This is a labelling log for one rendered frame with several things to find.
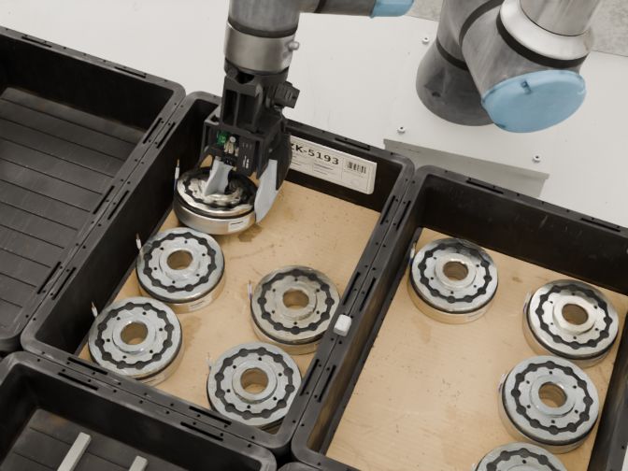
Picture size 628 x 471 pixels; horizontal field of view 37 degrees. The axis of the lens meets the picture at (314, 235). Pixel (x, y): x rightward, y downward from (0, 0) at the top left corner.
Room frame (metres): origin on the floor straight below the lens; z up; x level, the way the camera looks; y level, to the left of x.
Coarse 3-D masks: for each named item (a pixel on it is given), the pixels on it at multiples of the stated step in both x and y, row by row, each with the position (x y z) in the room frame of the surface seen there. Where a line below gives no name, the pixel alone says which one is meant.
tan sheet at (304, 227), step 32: (288, 192) 0.76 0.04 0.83; (256, 224) 0.70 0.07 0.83; (288, 224) 0.71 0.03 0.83; (320, 224) 0.71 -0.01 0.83; (352, 224) 0.71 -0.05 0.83; (224, 256) 0.65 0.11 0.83; (256, 256) 0.65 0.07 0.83; (288, 256) 0.66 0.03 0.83; (320, 256) 0.66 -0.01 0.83; (352, 256) 0.66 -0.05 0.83; (128, 288) 0.60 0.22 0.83; (224, 288) 0.61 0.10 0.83; (192, 320) 0.56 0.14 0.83; (224, 320) 0.56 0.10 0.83; (192, 352) 0.52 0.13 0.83; (160, 384) 0.48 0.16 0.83; (192, 384) 0.48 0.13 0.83; (256, 384) 0.48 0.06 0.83
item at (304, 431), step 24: (432, 168) 0.72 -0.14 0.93; (408, 192) 0.68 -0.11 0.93; (480, 192) 0.69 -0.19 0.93; (504, 192) 0.69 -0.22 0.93; (408, 216) 0.65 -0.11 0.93; (552, 216) 0.66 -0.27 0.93; (576, 216) 0.66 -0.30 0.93; (384, 240) 0.61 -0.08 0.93; (384, 264) 0.58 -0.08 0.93; (360, 312) 0.52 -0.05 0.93; (336, 360) 0.46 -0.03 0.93; (312, 408) 0.41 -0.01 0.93; (624, 408) 0.42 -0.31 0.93; (624, 432) 0.40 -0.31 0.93; (312, 456) 0.36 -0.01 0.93; (624, 456) 0.37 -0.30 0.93
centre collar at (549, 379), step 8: (544, 376) 0.49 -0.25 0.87; (552, 376) 0.49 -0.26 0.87; (536, 384) 0.48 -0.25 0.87; (544, 384) 0.48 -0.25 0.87; (552, 384) 0.48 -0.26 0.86; (560, 384) 0.48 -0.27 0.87; (568, 384) 0.48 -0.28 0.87; (536, 392) 0.47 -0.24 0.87; (568, 392) 0.47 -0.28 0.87; (536, 400) 0.46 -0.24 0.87; (568, 400) 0.46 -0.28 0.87; (536, 408) 0.45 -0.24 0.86; (544, 408) 0.45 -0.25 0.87; (552, 408) 0.45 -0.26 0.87; (560, 408) 0.45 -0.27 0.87; (568, 408) 0.45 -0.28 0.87; (552, 416) 0.44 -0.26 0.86; (560, 416) 0.44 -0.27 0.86
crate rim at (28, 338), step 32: (192, 96) 0.82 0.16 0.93; (288, 128) 0.78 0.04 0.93; (384, 160) 0.73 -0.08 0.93; (128, 192) 0.67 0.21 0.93; (96, 224) 0.62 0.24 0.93; (384, 224) 0.64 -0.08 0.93; (64, 288) 0.53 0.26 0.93; (352, 288) 0.56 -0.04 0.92; (32, 320) 0.49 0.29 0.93; (32, 352) 0.46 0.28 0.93; (64, 352) 0.46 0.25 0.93; (320, 352) 0.47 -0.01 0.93; (128, 384) 0.43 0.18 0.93; (192, 416) 0.39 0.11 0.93; (224, 416) 0.40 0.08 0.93; (288, 416) 0.40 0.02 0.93; (288, 448) 0.37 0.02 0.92
